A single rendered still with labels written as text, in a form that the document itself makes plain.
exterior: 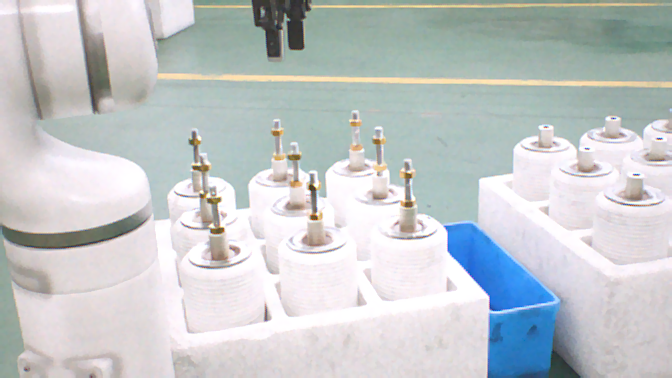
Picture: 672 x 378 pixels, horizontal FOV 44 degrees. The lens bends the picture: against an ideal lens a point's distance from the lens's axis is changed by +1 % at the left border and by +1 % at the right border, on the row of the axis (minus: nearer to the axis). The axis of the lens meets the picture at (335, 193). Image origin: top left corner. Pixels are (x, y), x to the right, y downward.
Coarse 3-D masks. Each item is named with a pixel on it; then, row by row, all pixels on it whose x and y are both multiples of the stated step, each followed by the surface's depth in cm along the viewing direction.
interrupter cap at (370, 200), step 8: (392, 184) 117; (360, 192) 115; (368, 192) 116; (392, 192) 115; (400, 192) 115; (360, 200) 112; (368, 200) 112; (376, 200) 112; (384, 200) 112; (392, 200) 112
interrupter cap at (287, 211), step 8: (280, 200) 114; (288, 200) 114; (320, 200) 113; (272, 208) 111; (280, 208) 111; (288, 208) 112; (304, 208) 111; (320, 208) 110; (288, 216) 109; (296, 216) 109
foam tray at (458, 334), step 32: (160, 224) 127; (160, 256) 116; (448, 256) 112; (448, 288) 107; (480, 288) 103; (288, 320) 98; (320, 320) 97; (352, 320) 98; (384, 320) 99; (416, 320) 100; (448, 320) 101; (480, 320) 102; (192, 352) 94; (224, 352) 95; (256, 352) 96; (288, 352) 97; (320, 352) 98; (352, 352) 99; (384, 352) 100; (416, 352) 101; (448, 352) 103; (480, 352) 104
